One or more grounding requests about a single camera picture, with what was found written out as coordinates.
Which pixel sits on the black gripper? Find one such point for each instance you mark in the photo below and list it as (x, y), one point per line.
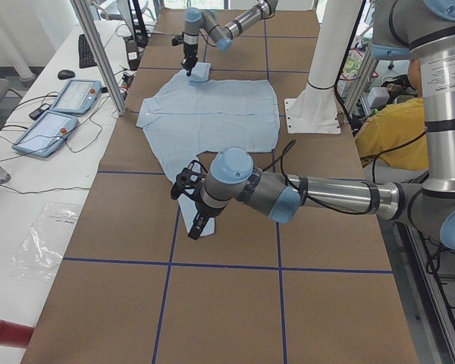
(189, 51)
(206, 211)

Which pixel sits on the light blue button-up shirt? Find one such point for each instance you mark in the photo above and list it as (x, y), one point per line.
(192, 114)

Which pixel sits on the black keyboard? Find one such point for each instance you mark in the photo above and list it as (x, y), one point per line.
(85, 54)

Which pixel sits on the far teach pendant tablet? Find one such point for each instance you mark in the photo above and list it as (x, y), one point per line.
(77, 96)

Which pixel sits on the teach pendant tablet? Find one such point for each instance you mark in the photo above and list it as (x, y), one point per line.
(77, 96)
(46, 134)

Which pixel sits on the black computer mouse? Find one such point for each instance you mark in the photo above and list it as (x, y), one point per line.
(65, 74)

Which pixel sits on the black phone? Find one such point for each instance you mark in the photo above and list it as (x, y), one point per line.
(35, 114)

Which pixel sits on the clear plastic bag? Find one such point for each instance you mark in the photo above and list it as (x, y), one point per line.
(40, 254)

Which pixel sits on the near teach pendant tablet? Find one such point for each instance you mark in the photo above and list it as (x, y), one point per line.
(46, 134)

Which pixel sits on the person in yellow shirt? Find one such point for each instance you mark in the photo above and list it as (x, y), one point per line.
(394, 135)

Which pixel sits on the red cylinder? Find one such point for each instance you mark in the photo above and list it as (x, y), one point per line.
(15, 335)

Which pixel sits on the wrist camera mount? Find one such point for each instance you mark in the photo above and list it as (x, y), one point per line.
(177, 40)
(189, 181)

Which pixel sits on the aluminium frame post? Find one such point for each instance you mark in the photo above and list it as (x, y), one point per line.
(82, 11)

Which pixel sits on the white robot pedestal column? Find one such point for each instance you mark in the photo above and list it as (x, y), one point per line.
(341, 18)

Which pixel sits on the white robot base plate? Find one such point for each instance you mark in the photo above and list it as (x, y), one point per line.
(318, 117)

